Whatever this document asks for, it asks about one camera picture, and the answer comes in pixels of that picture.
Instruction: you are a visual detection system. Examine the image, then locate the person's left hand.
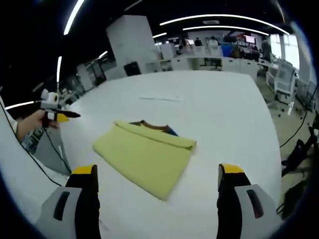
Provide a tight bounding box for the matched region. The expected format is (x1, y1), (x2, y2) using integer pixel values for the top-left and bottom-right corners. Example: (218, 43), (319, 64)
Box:
(24, 109), (60, 130)

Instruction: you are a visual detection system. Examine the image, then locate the person's white shirt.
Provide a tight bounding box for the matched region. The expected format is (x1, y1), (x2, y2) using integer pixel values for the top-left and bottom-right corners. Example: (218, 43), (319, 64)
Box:
(0, 97), (73, 225)

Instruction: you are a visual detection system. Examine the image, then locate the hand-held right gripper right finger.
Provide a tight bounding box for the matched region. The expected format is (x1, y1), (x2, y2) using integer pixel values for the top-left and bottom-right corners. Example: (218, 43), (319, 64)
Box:
(216, 163), (284, 239)

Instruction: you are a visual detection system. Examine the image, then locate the white square pillar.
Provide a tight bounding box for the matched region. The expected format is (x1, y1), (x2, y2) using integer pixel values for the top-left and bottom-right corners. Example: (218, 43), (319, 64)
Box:
(106, 15), (157, 78)

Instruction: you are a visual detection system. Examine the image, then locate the black box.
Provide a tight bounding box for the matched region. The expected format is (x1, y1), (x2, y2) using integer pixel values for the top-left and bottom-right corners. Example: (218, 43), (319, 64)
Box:
(124, 61), (142, 77)

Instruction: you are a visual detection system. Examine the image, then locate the white office chair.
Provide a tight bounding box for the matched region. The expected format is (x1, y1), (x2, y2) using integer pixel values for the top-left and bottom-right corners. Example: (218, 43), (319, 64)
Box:
(265, 59), (299, 104)

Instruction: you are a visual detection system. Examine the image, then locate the black hanging cable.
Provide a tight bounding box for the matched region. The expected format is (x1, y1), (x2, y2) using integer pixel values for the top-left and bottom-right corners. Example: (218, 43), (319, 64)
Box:
(279, 109), (310, 148)

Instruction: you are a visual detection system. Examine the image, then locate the yellow blue grey garment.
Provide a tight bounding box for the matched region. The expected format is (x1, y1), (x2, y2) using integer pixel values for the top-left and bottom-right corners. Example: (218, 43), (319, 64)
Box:
(92, 119), (197, 201)

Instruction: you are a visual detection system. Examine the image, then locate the white cabinet row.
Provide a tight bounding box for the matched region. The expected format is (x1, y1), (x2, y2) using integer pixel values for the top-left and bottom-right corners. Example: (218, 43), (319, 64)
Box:
(147, 56), (259, 78)

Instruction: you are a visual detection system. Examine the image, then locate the grey table side panel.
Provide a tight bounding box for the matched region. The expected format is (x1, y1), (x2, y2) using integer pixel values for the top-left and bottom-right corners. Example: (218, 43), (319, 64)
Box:
(34, 129), (72, 175)

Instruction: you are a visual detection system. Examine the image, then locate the thin black cable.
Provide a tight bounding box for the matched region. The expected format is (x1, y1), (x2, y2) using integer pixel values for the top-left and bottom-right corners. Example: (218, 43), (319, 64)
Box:
(44, 126), (72, 174)
(0, 102), (62, 187)

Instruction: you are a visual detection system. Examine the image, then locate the black stand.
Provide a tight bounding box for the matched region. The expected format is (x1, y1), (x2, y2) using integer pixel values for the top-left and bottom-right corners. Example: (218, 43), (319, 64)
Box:
(281, 124), (319, 220)

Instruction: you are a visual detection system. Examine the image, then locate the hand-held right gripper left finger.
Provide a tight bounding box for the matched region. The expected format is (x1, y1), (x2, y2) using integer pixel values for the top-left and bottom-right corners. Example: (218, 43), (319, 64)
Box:
(37, 164), (102, 239)

